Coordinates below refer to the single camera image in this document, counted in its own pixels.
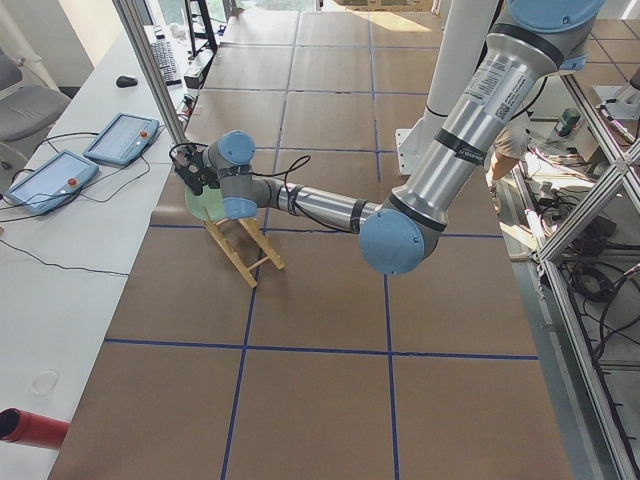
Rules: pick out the wooden dish rack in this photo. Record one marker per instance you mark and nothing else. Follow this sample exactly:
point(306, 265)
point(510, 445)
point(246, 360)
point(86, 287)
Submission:
point(245, 245)

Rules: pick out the black keyboard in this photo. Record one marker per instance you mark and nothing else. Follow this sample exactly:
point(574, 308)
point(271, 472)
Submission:
point(162, 52)

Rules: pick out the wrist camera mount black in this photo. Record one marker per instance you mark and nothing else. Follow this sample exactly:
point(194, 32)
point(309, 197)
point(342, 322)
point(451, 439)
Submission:
point(184, 157)

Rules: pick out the grey office chair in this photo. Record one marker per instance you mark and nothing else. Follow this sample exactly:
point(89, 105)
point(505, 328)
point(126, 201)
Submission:
point(28, 112)

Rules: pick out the aluminium frame rack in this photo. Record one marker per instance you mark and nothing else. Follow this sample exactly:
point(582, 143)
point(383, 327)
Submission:
point(578, 190)

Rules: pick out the black computer mouse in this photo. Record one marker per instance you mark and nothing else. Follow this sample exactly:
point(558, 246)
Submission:
point(126, 81)

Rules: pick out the red cylinder tube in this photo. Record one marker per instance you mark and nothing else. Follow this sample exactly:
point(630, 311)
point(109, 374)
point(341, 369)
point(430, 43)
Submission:
point(31, 429)

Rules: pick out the light green plate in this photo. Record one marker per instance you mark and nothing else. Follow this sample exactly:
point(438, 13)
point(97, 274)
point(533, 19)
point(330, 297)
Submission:
point(206, 207)

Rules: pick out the aluminium frame post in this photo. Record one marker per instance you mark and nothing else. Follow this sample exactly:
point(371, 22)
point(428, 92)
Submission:
point(134, 28)

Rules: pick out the person in beige shorts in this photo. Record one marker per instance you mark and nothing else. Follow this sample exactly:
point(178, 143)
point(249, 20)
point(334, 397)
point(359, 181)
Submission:
point(509, 148)

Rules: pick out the blue teach pendant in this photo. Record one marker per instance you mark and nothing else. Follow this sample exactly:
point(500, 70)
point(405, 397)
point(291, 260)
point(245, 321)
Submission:
point(123, 140)
point(53, 183)

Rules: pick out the far blue teach pendant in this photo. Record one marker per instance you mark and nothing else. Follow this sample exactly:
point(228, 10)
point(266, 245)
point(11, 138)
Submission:
point(123, 140)

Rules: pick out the near blue teach pendant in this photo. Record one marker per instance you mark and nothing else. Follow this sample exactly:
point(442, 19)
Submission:
point(53, 183)

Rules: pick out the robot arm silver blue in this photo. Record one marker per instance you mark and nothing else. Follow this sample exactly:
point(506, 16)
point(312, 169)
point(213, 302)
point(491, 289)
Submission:
point(525, 44)

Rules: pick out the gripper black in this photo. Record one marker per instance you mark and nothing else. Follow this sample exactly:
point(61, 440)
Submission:
point(196, 172)

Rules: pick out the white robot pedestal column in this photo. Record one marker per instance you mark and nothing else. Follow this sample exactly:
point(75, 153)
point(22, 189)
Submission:
point(465, 29)

